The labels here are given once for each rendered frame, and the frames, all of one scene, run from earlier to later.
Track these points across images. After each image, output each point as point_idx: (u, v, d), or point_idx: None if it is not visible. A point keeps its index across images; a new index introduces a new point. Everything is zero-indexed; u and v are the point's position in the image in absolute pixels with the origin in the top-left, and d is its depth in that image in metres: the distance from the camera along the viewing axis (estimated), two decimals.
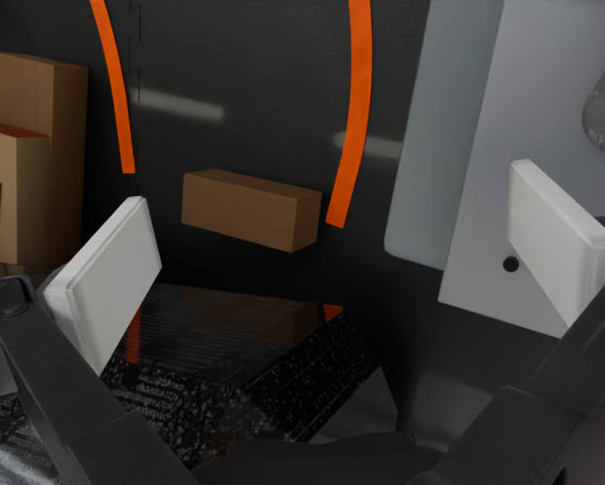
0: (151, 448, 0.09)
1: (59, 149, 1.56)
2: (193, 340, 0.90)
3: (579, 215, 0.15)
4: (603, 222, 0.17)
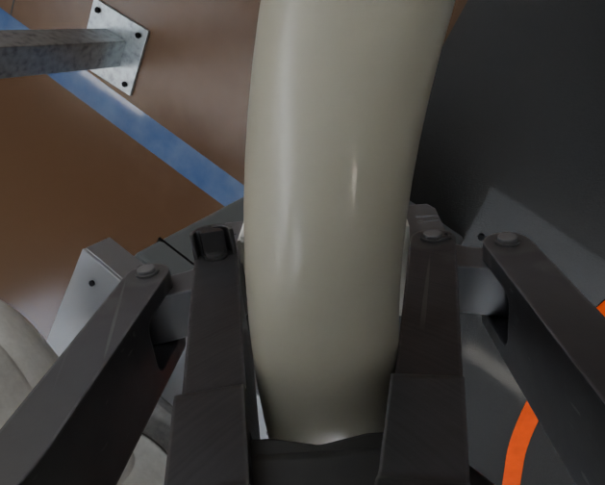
0: (232, 428, 0.09)
1: None
2: None
3: None
4: (422, 209, 0.19)
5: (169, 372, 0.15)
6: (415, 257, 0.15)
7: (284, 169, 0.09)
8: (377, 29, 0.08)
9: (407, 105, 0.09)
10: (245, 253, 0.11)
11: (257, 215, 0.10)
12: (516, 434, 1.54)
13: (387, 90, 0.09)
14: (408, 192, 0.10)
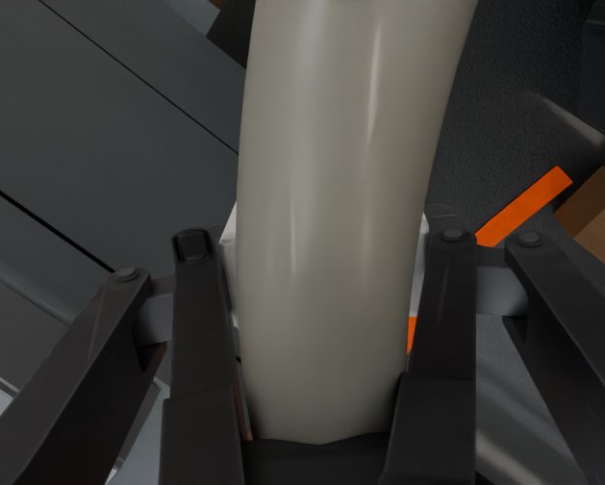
0: (223, 429, 0.09)
1: None
2: None
3: None
4: (440, 209, 0.19)
5: (151, 375, 0.15)
6: (435, 257, 0.15)
7: (281, 203, 0.08)
8: (389, 47, 0.07)
9: (420, 131, 0.08)
10: (238, 291, 0.10)
11: (251, 251, 0.09)
12: None
13: (398, 115, 0.07)
14: (418, 225, 0.09)
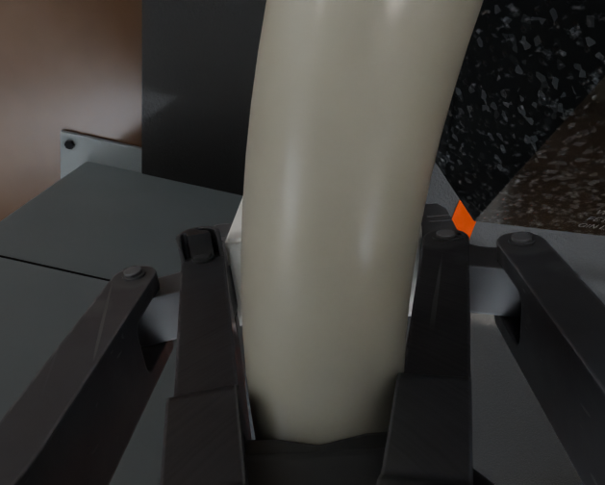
0: (226, 429, 0.09)
1: None
2: None
3: None
4: (433, 209, 0.19)
5: (158, 374, 0.15)
6: (428, 257, 0.15)
7: None
8: None
9: None
10: None
11: None
12: None
13: None
14: None
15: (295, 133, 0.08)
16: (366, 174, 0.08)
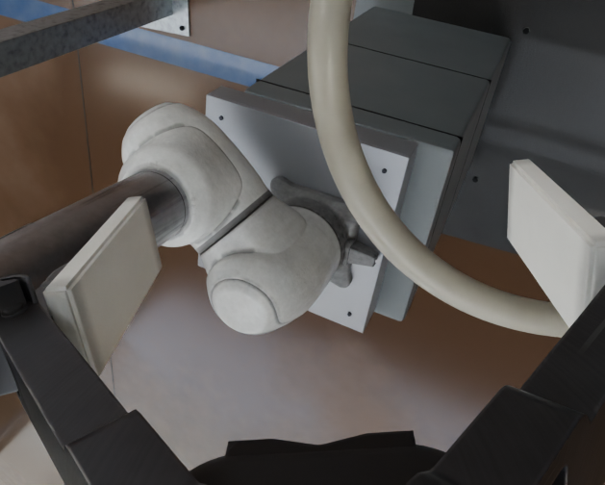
0: (151, 448, 0.09)
1: None
2: None
3: (579, 215, 0.15)
4: (603, 222, 0.17)
5: None
6: None
7: (342, 181, 0.46)
8: (345, 151, 0.45)
9: (358, 159, 0.45)
10: (344, 201, 0.47)
11: (342, 192, 0.47)
12: None
13: (353, 159, 0.45)
14: (369, 172, 0.46)
15: None
16: (336, 5, 0.40)
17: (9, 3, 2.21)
